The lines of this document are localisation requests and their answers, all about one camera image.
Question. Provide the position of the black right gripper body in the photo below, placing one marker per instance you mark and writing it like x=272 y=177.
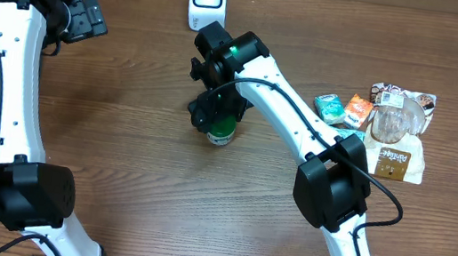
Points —
x=224 y=102

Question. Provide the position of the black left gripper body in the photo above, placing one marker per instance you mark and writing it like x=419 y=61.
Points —
x=84 y=21

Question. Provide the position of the green lid jar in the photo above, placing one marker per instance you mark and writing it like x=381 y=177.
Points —
x=221 y=133

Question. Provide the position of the small teal tissue pack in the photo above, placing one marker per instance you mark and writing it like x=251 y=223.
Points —
x=330 y=109

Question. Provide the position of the teal wet wipes pack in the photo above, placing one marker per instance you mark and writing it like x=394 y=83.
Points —
x=345 y=133

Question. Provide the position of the orange tissue pack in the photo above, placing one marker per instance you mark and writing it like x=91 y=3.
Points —
x=356 y=112

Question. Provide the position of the brown bread snack bag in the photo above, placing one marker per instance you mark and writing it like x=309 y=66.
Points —
x=393 y=135

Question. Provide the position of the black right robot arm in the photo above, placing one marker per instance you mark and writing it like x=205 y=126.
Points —
x=332 y=179

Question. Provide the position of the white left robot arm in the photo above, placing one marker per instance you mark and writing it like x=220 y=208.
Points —
x=37 y=199

